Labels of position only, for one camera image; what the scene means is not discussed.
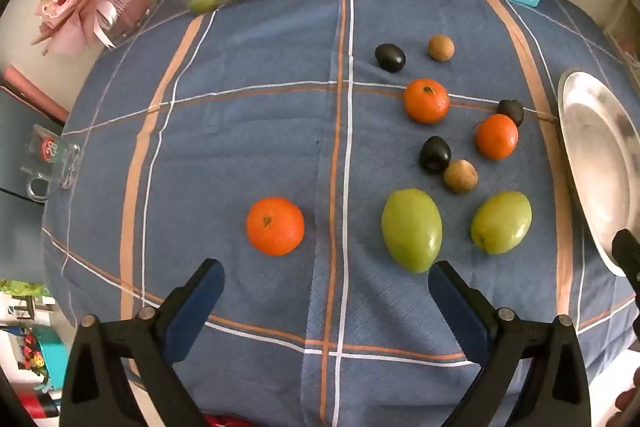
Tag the person's right hand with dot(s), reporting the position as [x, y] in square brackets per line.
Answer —
[625, 399]

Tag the clear glass mug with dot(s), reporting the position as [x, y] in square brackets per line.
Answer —
[50, 157]

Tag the white shelf unit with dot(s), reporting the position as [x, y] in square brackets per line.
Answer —
[625, 27]

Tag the small green jujube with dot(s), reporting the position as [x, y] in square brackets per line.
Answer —
[204, 2]

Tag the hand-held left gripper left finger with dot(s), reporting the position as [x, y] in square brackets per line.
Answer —
[197, 307]

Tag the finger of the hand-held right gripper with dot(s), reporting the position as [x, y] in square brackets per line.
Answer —
[627, 252]

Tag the small black fruit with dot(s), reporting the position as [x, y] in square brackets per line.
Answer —
[511, 111]
[435, 154]
[390, 57]

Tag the brown longan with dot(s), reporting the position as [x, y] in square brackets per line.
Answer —
[441, 48]
[460, 176]

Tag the silver metal plate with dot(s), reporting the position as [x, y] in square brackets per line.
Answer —
[595, 142]

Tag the orange mandarin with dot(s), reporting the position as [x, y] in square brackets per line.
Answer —
[496, 136]
[426, 101]
[275, 227]

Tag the teal toy box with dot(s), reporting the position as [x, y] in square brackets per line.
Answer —
[47, 357]

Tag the blue plaid tablecloth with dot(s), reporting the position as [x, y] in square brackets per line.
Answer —
[250, 117]

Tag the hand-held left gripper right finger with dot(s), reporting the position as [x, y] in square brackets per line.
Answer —
[457, 307]

